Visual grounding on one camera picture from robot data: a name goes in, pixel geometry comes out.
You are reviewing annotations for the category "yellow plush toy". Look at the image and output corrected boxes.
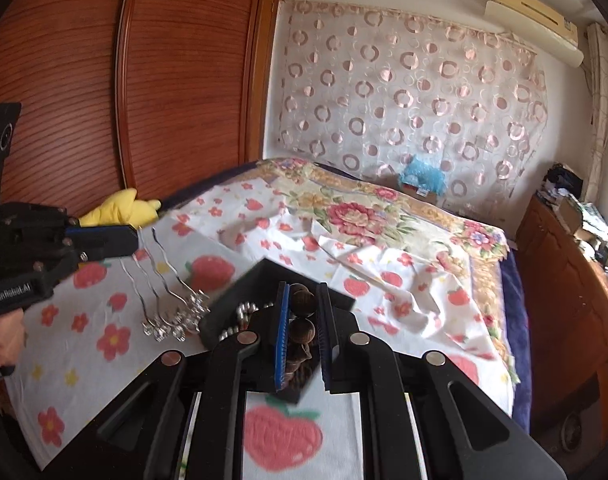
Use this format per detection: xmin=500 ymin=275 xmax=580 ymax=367
xmin=79 ymin=189 xmax=162 ymax=226

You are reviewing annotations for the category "person's left hand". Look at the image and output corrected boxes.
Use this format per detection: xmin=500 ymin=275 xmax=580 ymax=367
xmin=0 ymin=307 xmax=27 ymax=378

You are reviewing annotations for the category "strawberry print bed sheet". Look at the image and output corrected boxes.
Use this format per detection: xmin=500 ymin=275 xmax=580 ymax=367
xmin=4 ymin=175 xmax=500 ymax=480

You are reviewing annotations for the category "circle pattern curtain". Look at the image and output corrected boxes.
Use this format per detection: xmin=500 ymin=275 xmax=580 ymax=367
xmin=264 ymin=0 xmax=550 ymax=206

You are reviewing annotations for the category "cardboard box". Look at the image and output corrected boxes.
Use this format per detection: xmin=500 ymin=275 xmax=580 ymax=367
xmin=559 ymin=195 xmax=608 ymax=241

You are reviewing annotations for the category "blue plastic bag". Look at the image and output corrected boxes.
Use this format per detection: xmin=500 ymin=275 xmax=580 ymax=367
xmin=399 ymin=155 xmax=447 ymax=196

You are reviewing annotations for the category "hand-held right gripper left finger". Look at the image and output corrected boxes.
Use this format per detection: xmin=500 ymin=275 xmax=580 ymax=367
xmin=44 ymin=282 xmax=292 ymax=480

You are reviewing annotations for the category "cream window curtain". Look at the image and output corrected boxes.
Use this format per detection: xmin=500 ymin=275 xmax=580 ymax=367
xmin=584 ymin=22 xmax=608 ymax=206

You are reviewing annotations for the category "wooden slatted wardrobe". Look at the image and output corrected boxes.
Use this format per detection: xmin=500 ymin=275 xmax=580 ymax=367
xmin=0 ymin=0 xmax=285 ymax=241

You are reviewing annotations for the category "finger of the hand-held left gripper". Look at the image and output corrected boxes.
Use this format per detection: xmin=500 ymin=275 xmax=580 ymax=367
xmin=66 ymin=224 xmax=138 ymax=263

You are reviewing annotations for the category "wooden cabinet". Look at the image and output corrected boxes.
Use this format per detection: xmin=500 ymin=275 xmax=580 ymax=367
xmin=514 ymin=195 xmax=608 ymax=411

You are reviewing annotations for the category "dark clothes pile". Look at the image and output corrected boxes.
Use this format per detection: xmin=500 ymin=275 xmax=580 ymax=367
xmin=543 ymin=162 xmax=585 ymax=196

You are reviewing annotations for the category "black box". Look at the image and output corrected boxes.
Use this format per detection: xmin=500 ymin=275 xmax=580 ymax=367
xmin=199 ymin=257 xmax=357 ymax=406

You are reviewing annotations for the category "beige air conditioner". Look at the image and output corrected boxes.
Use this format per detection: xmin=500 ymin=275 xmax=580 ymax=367
xmin=484 ymin=0 xmax=585 ymax=68

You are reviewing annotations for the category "floral blanket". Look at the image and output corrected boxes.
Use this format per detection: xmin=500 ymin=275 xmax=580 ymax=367
xmin=254 ymin=157 xmax=515 ymax=386

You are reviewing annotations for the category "brown wooden bead bracelet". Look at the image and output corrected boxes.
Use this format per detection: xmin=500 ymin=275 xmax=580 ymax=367
xmin=284 ymin=282 xmax=321 ymax=391

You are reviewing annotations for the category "pearl necklace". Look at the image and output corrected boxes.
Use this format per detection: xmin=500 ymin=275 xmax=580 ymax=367
xmin=219 ymin=301 xmax=275 ymax=343

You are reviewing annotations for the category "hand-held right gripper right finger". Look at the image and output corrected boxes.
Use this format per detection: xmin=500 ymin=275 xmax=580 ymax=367
xmin=319 ymin=283 xmax=569 ymax=480

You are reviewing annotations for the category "dark blue bed sheet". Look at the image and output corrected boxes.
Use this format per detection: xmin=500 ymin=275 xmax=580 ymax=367
xmin=499 ymin=245 xmax=535 ymax=431

